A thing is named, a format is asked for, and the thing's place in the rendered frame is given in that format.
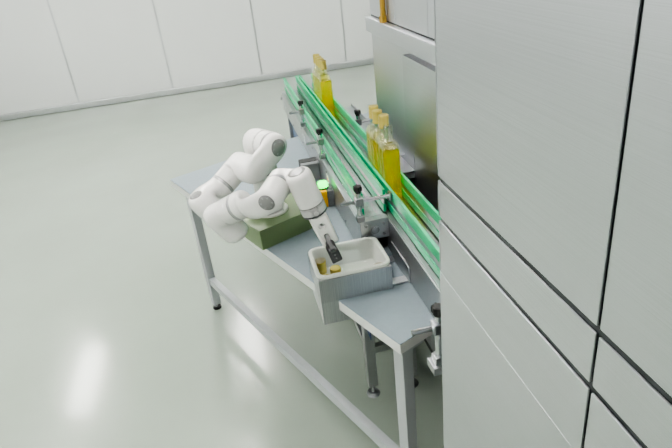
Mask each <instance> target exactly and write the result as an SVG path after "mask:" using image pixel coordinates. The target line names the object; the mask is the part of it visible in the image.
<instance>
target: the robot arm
mask: <svg viewBox="0 0 672 448"><path fill-rule="evenodd" d="M243 148H244V151H245V153H244V152H235V153H233V154H232V155H231V156H230V157H229V158H228V160H227V161H226V162H225V163H224V164H223V166H222V167H221V168H220V169H219V170H218V171H217V173H216V174H215V175H214V176H213V177H212V178H211V179H210V180H209V181H207V182H206V183H204V184H202V185H201V186H199V187H198V188H196V189H195V190H194V191H193V192H192V194H191V195H190V197H189V199H188V204H189V206H190V208H191V209H192V210H193V211H194V212H195V213H196V214H197V215H198V216H199V217H200V218H202V219H203V220H204V221H205V223H206V224H207V225H208V226H209V227H210V228H211V229H212V230H213V231H214V232H215V233H216V234H218V235H219V236H220V237H221V238H222V239H223V240H225V241H226V242H228V243H236V242H239V241H240V240H242V239H243V238H244V237H245V236H246V234H247V232H248V225H247V223H246V222H245V221H244V220H243V219H245V218H250V219H260V218H273V217H277V216H280V215H282V214H284V213H285V212H286V211H287V210H288V205H287V203H285V202H284V201H285V199H286V198H287V196H288V195H289V194H290V193H292V195H293V197H294V199H295V202H296V204H297V206H298V208H299V210H300V212H301V214H302V216H303V218H304V219H306V220H309V221H310V223H311V225H312V227H313V229H314V231H315V233H316V235H317V237H318V238H319V240H320V242H321V243H322V245H323V246H324V247H325V248H326V250H327V252H328V254H329V256H330V258H331V261H332V263H333V264H334V263H336V262H338V261H341V260H342V259H343V258H342V256H341V254H340V252H339V249H338V248H337V247H336V244H335V242H336V241H338V237H337V235H336V233H335V231H334V228H333V226H332V224H331V222H330V220H329V218H328V216H327V214H326V210H327V205H326V203H325V201H324V199H323V196H322V194H321V192H320V190H319V187H318V185H317V183H316V181H315V178H314V176H313V174H312V172H311V170H310V169H309V168H308V167H305V166H301V167H297V168H295V169H290V168H277V163H278V162H279V161H280V159H281V158H282V157H283V155H284V153H285V151H286V148H287V143H286V139H285V138H284V137H283V136H282V135H281V134H279V133H276V132H272V131H269V130H265V129H261V128H253V129H250V130H248V131H247V132H246V133H245V135H244V137H243ZM241 182H245V183H248V184H253V187H254V192H255V193H254V194H252V195H250V194H249V193H248V192H246V191H244V190H238V191H235V192H234V190H235V189H236V188H237V187H238V186H239V184H240V183H241ZM233 192H234V193H233ZM334 241H335V242H334Z"/></svg>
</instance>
